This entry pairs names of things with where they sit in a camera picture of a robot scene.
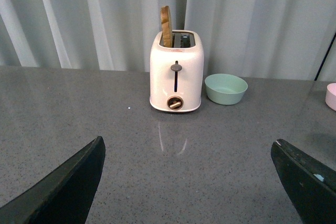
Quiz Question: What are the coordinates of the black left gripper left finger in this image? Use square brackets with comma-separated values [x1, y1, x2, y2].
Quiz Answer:
[1, 136, 106, 223]

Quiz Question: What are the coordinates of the toast slice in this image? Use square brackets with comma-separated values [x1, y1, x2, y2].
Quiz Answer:
[160, 6, 173, 48]

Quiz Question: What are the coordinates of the green bowl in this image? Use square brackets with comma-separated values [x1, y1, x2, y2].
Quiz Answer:
[205, 73, 248, 105]

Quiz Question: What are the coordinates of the black cable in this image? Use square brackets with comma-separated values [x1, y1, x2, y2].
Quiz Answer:
[314, 31, 336, 81]

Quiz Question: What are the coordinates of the pink bowl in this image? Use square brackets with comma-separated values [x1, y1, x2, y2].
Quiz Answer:
[325, 83, 336, 111]

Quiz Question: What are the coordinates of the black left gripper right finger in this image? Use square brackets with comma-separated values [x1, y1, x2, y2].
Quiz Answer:
[271, 139, 335, 223]

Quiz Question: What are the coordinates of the grey curtain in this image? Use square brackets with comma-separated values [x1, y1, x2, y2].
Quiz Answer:
[1, 0, 335, 81]

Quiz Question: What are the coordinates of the cream white toaster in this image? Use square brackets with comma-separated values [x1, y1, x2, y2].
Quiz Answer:
[150, 30, 204, 113]

